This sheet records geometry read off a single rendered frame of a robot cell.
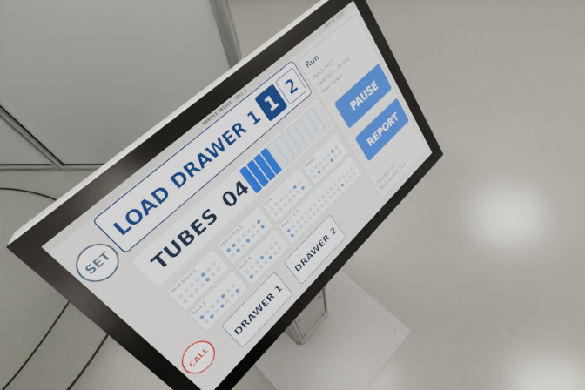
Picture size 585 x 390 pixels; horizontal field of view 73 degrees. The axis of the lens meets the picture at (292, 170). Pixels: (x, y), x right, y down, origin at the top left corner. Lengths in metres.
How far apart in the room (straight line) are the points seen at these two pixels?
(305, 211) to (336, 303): 1.01
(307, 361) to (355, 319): 0.22
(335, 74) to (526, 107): 1.69
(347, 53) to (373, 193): 0.21
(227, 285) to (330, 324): 1.02
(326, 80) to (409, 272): 1.18
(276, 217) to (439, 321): 1.16
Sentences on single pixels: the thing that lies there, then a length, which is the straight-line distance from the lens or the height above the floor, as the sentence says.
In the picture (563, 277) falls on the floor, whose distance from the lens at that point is 1.80.
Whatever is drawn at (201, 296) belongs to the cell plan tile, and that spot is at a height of 1.06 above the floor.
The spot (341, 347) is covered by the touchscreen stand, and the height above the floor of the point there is 0.04.
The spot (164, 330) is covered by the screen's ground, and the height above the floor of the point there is 1.06.
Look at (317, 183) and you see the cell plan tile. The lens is 0.54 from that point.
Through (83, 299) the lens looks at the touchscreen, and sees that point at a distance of 0.49.
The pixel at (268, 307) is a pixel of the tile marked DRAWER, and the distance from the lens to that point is 0.55.
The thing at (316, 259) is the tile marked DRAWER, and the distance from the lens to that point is 0.57.
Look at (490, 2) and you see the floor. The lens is 2.72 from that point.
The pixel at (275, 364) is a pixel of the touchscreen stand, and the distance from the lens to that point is 1.52.
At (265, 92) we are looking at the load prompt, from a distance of 0.50.
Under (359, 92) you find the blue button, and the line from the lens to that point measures 0.58.
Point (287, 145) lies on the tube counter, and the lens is 0.52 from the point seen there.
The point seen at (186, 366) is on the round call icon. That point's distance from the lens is 0.54.
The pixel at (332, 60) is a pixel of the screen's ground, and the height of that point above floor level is 1.15.
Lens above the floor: 1.53
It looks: 58 degrees down
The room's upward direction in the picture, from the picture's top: 10 degrees counter-clockwise
